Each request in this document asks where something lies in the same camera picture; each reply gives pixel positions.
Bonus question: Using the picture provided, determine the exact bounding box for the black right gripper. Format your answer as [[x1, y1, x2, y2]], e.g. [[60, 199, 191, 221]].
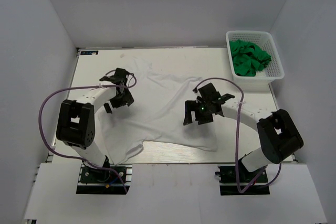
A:
[[184, 99, 214, 125]]

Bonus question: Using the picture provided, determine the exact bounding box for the white t shirt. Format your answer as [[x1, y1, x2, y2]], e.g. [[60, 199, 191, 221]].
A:
[[97, 58, 217, 164]]

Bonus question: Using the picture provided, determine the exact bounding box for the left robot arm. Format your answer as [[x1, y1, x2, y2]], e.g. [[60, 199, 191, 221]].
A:
[[56, 87, 134, 182]]

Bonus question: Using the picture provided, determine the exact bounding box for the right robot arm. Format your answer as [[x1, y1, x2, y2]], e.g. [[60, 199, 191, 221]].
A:
[[183, 83, 304, 182]]

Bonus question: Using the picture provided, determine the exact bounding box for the blue label sticker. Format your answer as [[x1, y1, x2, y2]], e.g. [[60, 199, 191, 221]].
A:
[[80, 50, 99, 56]]

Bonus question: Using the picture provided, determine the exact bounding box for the green t shirt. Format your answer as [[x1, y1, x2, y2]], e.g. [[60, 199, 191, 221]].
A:
[[229, 40, 271, 77]]

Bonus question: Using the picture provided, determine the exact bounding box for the white plastic basket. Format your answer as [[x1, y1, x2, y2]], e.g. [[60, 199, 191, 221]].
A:
[[226, 30, 285, 87]]

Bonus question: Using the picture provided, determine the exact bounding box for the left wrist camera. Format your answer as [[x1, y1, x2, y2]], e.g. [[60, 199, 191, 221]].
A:
[[99, 68, 130, 86]]

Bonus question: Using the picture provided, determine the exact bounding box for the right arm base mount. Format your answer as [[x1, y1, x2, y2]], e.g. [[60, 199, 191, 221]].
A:
[[214, 165, 271, 196]]

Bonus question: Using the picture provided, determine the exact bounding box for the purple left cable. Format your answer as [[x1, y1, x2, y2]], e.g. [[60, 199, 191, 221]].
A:
[[39, 73, 138, 193]]

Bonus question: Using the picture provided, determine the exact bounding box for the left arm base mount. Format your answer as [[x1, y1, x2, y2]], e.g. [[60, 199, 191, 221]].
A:
[[76, 165, 127, 195]]

